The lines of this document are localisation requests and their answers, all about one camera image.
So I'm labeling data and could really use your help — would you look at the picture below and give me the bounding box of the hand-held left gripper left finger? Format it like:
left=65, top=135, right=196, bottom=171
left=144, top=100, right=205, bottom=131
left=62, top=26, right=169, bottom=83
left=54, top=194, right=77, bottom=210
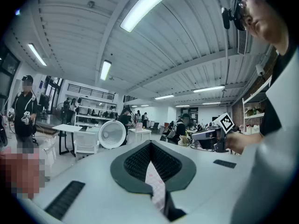
left=32, top=139, right=169, bottom=224

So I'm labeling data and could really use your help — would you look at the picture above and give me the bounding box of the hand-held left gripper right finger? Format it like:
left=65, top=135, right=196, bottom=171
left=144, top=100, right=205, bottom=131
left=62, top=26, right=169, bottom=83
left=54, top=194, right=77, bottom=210
left=151, top=140, right=256, bottom=224

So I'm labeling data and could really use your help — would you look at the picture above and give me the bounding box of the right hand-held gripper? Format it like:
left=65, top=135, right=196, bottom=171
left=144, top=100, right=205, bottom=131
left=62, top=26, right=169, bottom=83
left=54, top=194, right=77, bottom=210
left=191, top=112, right=235, bottom=153

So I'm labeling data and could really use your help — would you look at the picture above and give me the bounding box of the person's right forearm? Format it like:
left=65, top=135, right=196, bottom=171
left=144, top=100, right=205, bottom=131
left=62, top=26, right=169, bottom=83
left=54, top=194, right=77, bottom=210
left=240, top=132, right=264, bottom=155

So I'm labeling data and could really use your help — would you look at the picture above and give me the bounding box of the person's right hand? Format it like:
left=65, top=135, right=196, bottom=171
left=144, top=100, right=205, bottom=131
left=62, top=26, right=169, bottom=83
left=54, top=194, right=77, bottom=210
left=225, top=133, right=244, bottom=154

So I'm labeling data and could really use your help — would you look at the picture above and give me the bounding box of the pink checked tablecloth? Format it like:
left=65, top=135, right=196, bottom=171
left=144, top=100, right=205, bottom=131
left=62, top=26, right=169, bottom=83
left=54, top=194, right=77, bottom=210
left=144, top=161, right=167, bottom=213

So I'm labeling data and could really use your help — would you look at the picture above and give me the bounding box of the white office chair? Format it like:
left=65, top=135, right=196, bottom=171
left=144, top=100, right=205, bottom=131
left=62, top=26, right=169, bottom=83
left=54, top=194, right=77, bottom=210
left=73, top=131, right=100, bottom=161

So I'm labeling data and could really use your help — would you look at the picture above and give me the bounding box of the dark blue rice cooker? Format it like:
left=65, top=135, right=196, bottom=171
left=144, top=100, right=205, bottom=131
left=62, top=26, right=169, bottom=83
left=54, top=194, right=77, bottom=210
left=98, top=119, right=128, bottom=149

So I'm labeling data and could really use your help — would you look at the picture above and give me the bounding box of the person's black shirt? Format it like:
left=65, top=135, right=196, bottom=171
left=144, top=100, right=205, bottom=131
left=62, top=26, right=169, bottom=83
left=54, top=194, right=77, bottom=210
left=259, top=38, right=299, bottom=137

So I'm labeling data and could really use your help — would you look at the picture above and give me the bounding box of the white table with black legs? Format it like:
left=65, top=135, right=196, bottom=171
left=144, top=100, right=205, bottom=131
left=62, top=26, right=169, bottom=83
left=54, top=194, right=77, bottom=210
left=52, top=124, right=83, bottom=156

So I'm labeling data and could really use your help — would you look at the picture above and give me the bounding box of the white shelf unit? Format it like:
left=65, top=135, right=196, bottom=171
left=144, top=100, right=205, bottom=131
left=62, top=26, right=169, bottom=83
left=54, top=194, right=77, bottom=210
left=74, top=97, right=118, bottom=126

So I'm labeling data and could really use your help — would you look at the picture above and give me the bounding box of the standing fan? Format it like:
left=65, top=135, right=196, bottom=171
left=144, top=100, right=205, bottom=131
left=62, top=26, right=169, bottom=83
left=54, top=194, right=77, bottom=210
left=56, top=102, right=69, bottom=125

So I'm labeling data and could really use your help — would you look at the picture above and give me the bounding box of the ceiling air conditioner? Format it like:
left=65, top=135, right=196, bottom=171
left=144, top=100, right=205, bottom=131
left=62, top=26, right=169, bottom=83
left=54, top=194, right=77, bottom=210
left=237, top=28, right=249, bottom=56

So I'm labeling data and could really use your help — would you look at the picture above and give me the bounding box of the person's head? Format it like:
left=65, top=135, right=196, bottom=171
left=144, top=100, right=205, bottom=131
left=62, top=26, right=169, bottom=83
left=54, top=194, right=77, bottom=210
left=230, top=0, right=290, bottom=53

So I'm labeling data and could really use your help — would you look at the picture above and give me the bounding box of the white wall shelf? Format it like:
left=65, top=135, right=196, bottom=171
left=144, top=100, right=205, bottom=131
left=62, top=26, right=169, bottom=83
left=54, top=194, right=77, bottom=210
left=242, top=76, right=273, bottom=135

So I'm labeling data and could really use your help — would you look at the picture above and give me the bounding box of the black head camera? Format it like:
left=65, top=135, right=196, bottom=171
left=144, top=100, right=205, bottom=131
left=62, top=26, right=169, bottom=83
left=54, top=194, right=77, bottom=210
left=221, top=7, right=235, bottom=30

